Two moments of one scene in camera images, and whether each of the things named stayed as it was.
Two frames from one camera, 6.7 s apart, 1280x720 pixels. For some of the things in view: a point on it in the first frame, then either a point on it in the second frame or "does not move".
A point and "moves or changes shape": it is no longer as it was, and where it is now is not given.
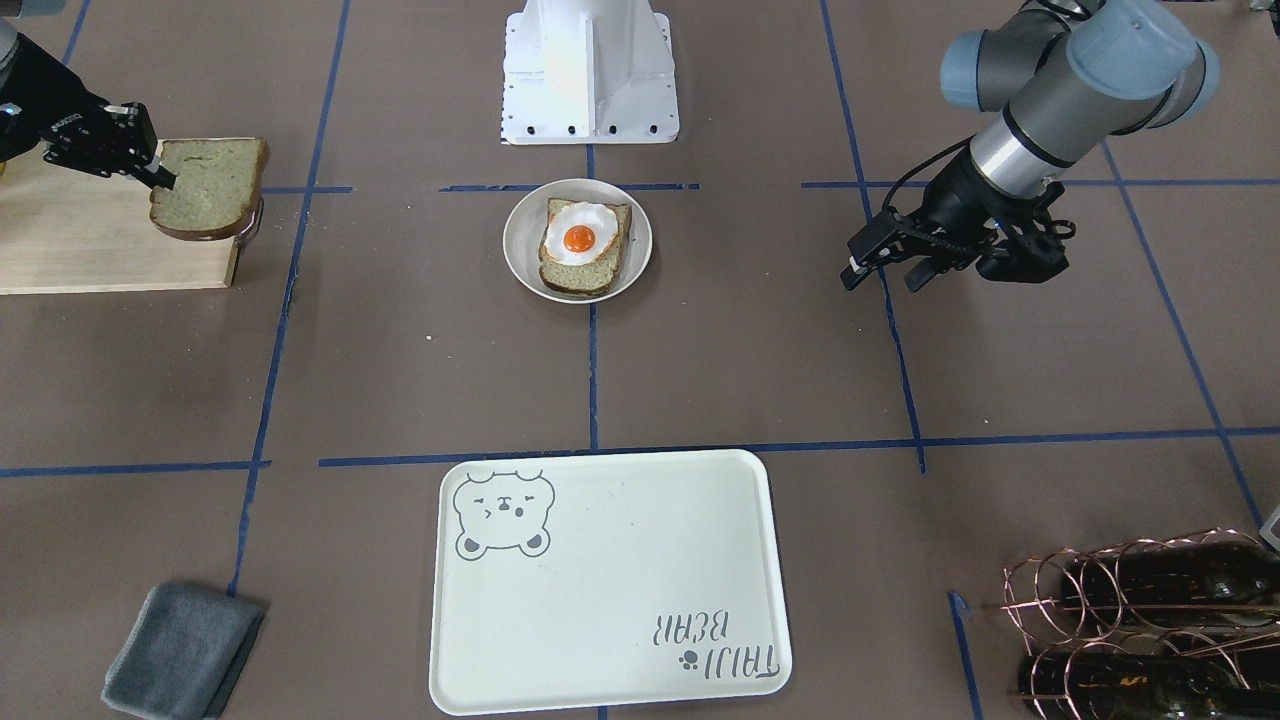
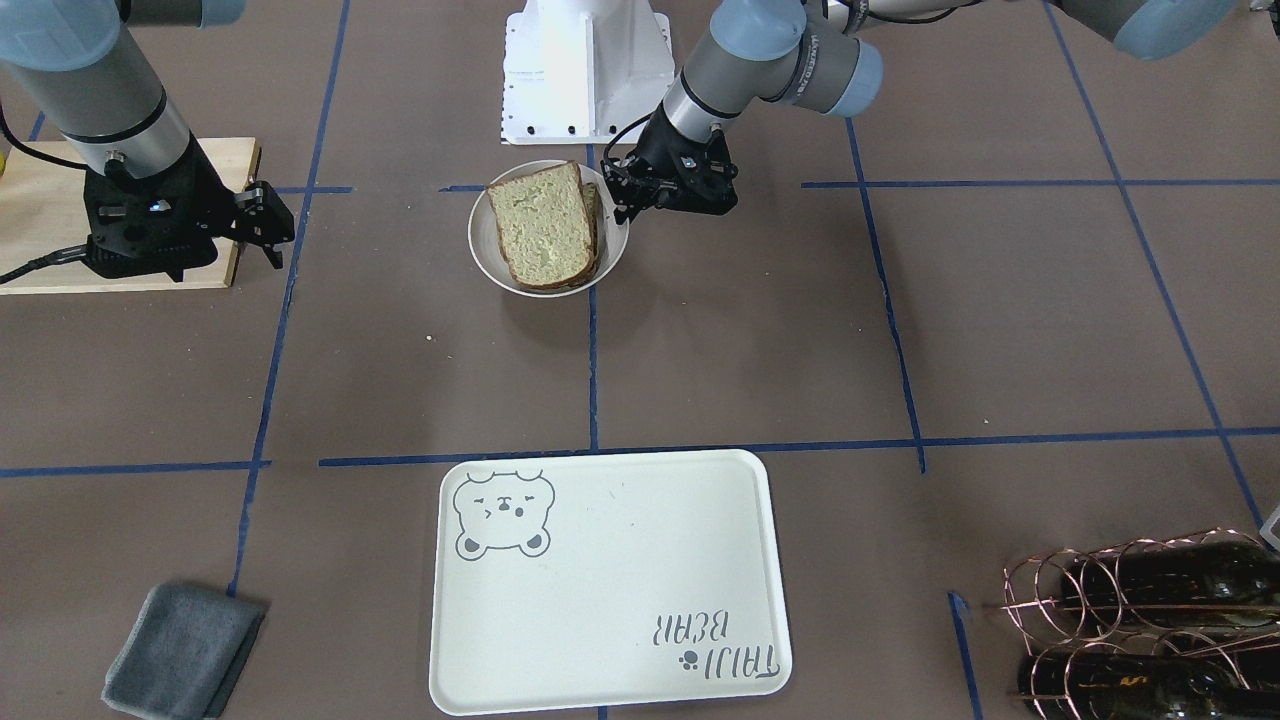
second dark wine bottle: (1116, 685) does not move
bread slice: (586, 279) → (593, 204)
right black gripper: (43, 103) → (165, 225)
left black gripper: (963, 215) → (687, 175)
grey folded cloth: (184, 653) does not move
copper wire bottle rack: (1152, 629) does not move
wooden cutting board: (67, 231) does not move
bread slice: (218, 187) moves or changes shape
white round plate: (525, 229) → (487, 243)
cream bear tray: (602, 579) does not move
